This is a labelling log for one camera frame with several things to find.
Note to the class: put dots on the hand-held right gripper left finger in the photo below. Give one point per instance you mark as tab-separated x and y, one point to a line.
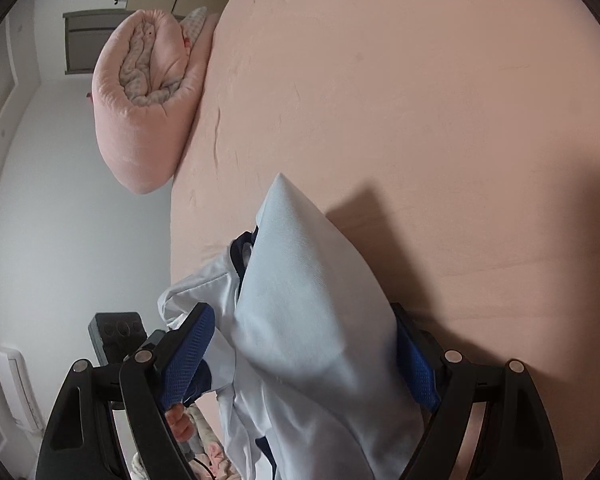
185	355

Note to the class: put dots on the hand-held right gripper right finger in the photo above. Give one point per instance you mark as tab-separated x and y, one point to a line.
415	360

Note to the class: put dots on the light blue shirt navy trim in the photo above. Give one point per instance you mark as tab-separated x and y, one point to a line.
305	310

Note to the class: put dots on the person's left hand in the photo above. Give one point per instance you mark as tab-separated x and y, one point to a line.
180	422

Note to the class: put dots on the pink rolled quilt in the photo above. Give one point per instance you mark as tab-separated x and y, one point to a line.
130	150

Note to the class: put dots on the pink bed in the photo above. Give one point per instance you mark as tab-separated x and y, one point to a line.
430	110

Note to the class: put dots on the grey door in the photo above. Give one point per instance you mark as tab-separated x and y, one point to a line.
85	40

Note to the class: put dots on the grey checkered pillow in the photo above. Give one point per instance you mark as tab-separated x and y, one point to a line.
195	16

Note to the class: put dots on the white wall unit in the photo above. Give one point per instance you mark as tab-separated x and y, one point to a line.
17	390

